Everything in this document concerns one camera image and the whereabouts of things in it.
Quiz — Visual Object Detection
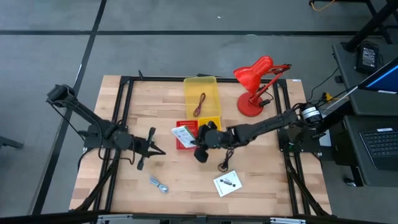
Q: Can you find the red desk lamp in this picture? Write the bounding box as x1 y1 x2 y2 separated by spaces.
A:
233 55 292 118

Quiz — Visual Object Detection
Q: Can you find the computer monitor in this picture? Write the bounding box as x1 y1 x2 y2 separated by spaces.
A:
357 56 398 95

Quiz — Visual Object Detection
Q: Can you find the black side desk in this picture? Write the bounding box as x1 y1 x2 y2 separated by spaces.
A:
331 42 398 187

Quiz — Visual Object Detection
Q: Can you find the black USB cable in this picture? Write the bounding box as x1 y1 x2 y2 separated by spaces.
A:
217 148 235 173

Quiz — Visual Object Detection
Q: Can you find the red and black wire bundle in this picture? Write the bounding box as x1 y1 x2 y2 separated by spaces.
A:
192 92 206 118

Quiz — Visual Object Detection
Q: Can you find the black power adapter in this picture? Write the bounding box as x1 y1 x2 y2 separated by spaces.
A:
356 42 381 75

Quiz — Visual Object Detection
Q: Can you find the silver metal bracket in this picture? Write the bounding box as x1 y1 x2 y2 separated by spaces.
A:
97 213 134 224
269 217 307 224

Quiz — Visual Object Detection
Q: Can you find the black furniture leg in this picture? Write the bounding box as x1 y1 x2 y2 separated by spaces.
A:
0 136 24 150

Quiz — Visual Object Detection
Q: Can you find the large yellow translucent bin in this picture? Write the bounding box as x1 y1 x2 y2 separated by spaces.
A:
183 75 223 121

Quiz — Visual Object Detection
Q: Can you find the small yellow plastic basket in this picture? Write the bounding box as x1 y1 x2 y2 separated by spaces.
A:
198 116 222 131

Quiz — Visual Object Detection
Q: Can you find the black stand leg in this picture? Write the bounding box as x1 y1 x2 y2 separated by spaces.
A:
343 0 398 53

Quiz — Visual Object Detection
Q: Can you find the white card reader box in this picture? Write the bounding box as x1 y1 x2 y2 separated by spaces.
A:
213 170 243 198

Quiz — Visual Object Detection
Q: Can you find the black laptop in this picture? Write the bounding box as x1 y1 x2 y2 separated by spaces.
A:
359 126 398 171

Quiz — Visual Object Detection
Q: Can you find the yellow cable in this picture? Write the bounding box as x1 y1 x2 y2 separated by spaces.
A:
310 0 336 12

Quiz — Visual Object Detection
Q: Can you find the small red plastic basket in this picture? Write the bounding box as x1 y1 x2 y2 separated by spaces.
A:
175 119 200 151

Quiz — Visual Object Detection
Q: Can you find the white box with printed label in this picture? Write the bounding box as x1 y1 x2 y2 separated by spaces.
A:
171 125 197 149

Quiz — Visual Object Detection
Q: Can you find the black overhead beam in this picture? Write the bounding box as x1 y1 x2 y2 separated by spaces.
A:
0 211 398 224

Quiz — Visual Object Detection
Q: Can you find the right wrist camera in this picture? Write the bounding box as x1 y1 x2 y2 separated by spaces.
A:
193 147 210 164

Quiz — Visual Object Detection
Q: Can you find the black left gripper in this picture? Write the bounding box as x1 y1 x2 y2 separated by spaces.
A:
130 126 167 171

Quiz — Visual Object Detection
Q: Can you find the black metal table frame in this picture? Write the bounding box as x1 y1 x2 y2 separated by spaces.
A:
70 74 332 217

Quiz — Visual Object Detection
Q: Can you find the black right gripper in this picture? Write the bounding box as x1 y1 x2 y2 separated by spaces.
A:
190 120 233 149

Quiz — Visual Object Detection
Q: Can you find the blue-grey cable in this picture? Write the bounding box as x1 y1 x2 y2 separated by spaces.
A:
149 175 170 194

